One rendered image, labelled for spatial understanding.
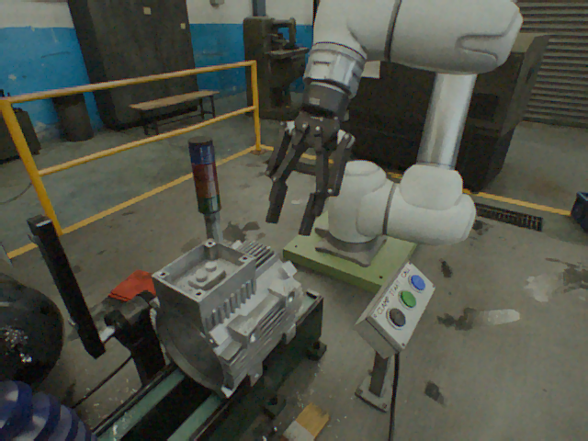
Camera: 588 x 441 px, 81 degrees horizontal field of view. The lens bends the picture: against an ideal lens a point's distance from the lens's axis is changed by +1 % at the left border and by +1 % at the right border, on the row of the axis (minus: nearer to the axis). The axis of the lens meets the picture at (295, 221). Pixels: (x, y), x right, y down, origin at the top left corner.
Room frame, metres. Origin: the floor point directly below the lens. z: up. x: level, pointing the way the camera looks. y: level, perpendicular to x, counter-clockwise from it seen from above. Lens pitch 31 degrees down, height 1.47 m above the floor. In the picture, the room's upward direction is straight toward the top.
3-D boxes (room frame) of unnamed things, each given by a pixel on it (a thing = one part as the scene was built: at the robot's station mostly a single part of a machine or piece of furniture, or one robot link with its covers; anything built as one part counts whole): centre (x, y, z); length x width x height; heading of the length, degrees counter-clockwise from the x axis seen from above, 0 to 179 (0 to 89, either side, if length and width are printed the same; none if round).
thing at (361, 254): (0.94, -0.16, 0.87); 0.22 x 0.18 x 0.06; 58
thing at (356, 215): (0.92, -0.19, 1.00); 0.18 x 0.16 x 0.22; 66
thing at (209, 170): (0.82, 0.23, 1.14); 0.06 x 0.06 x 0.04
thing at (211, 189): (0.82, 0.23, 1.10); 0.06 x 0.06 x 0.04
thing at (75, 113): (4.76, 3.01, 0.30); 0.39 x 0.39 x 0.60
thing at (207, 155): (0.82, 0.23, 1.19); 0.06 x 0.06 x 0.04
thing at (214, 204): (0.82, 0.23, 1.05); 0.06 x 0.06 x 0.04
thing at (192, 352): (0.45, 0.12, 1.02); 0.20 x 0.19 x 0.19; 147
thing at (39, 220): (0.38, 0.33, 1.12); 0.04 x 0.03 x 0.26; 145
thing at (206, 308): (0.42, 0.14, 1.11); 0.12 x 0.11 x 0.07; 147
